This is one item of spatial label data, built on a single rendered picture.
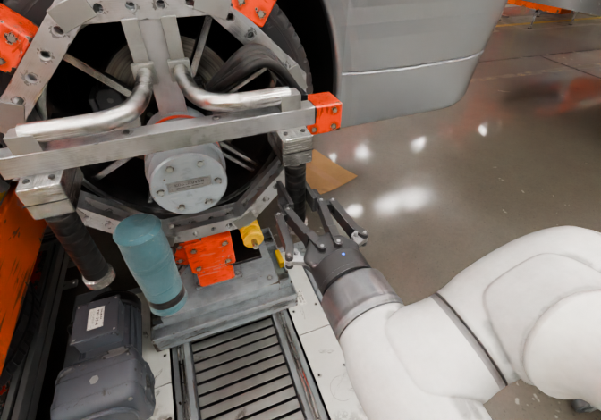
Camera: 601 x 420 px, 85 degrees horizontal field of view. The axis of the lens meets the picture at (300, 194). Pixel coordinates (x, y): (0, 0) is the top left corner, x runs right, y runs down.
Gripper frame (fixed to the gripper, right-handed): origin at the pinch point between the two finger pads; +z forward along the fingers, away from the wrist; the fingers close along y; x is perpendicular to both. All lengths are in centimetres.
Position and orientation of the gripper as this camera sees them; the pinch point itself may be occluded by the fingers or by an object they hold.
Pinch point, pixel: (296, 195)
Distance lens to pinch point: 57.8
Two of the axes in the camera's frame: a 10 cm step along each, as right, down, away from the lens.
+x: 0.0, -7.7, -6.4
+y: 9.3, -2.3, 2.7
